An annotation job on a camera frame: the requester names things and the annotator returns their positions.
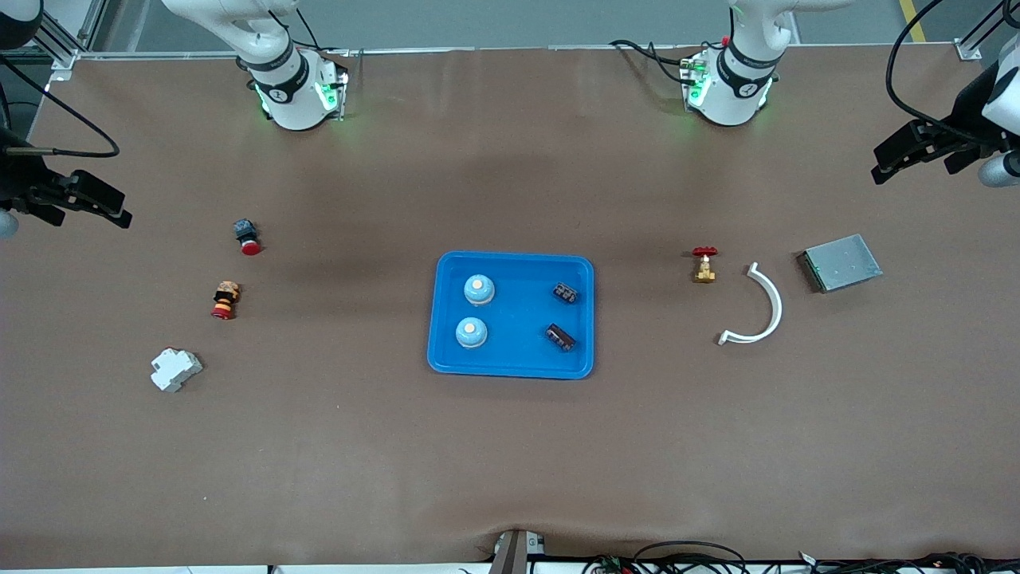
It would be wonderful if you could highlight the orange black red push button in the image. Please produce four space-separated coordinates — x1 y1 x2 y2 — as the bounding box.
210 281 241 320

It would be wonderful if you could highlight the white semicircular pipe clamp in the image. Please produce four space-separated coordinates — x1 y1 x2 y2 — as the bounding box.
717 262 783 346

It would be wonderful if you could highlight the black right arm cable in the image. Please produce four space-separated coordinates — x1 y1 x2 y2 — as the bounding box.
0 53 121 158

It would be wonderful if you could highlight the grey metal power supply box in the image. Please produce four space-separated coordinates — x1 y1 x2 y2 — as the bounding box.
798 234 885 294

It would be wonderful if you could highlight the white circuit breaker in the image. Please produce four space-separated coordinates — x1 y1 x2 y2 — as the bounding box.
150 348 204 394

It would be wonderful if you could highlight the aluminium frame profile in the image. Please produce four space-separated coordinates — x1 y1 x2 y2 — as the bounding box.
30 0 108 71

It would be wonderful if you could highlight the black cable bundle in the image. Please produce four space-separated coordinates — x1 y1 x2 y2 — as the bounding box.
582 541 1020 574

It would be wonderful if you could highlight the blue plastic tray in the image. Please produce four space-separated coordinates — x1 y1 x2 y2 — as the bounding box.
427 251 596 380

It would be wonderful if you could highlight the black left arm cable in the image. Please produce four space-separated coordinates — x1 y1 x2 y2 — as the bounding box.
886 0 1020 148

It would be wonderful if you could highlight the grey table edge bracket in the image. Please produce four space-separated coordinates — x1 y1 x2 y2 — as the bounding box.
488 529 547 574

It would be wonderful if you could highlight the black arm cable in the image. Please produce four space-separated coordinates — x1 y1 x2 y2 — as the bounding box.
886 0 1020 148
0 53 121 158

